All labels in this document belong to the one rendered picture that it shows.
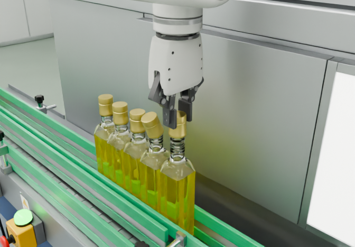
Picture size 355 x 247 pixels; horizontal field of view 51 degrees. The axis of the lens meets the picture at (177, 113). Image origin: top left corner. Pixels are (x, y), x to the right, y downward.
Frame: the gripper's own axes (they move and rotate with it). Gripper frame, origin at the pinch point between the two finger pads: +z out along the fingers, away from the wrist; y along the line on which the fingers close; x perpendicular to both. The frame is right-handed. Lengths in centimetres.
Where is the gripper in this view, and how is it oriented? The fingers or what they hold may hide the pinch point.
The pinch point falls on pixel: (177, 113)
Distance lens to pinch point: 70.0
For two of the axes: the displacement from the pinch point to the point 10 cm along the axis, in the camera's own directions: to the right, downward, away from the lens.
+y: -7.0, 3.1, -6.5
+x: 7.2, 3.0, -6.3
